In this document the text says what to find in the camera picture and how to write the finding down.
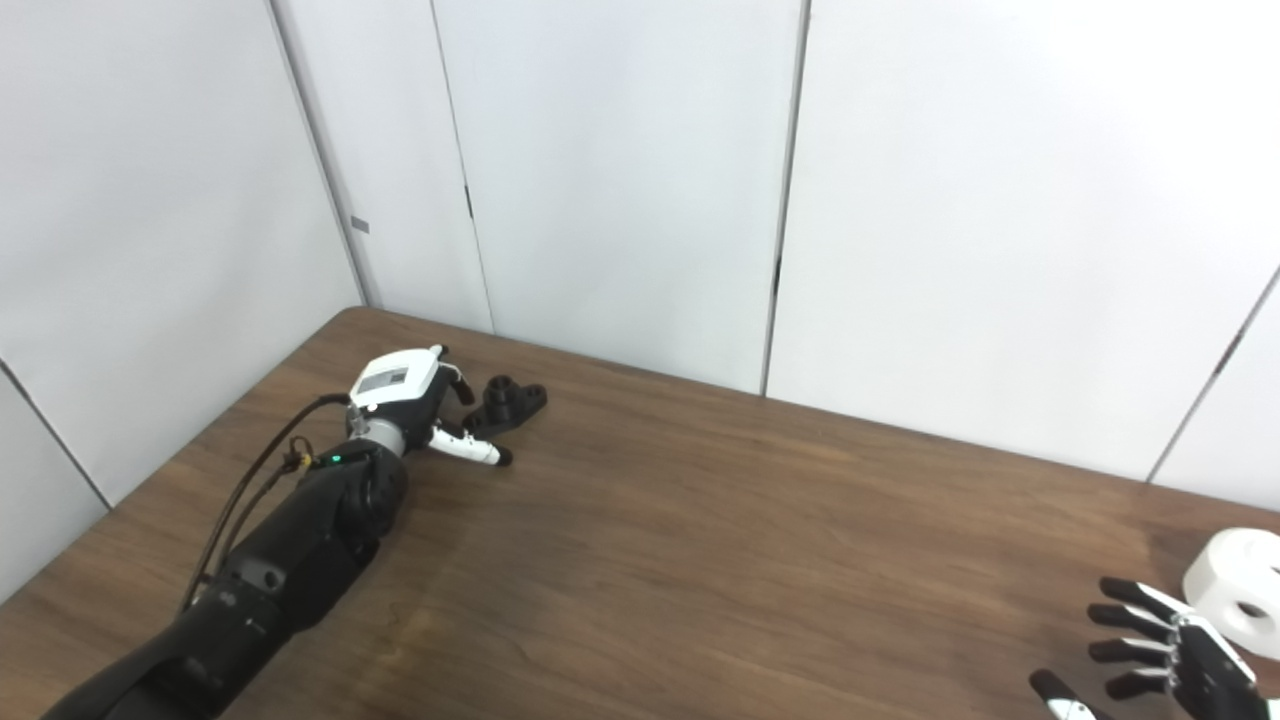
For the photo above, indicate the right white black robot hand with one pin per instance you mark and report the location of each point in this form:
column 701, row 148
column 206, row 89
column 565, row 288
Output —
column 1190, row 660

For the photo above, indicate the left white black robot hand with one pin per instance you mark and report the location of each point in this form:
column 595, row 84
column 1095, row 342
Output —
column 395, row 385

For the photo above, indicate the round white plastic piece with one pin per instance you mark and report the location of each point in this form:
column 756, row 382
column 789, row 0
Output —
column 1225, row 580

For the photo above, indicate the black plastic holder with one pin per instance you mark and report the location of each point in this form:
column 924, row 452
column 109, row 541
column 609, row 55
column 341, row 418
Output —
column 505, row 405

